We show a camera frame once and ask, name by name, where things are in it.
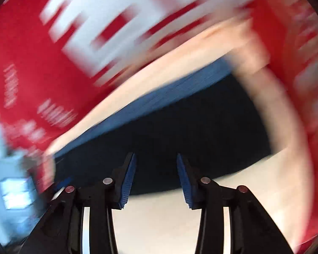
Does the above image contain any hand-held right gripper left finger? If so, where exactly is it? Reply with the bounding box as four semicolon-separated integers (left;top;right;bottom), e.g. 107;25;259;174
21;152;138;254

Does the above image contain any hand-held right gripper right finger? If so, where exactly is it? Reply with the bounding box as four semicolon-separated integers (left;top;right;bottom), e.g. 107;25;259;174
176;153;295;254

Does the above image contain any red printed wall banner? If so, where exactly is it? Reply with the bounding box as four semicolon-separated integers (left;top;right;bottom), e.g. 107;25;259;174
0;0;258;193
250;0;318;254

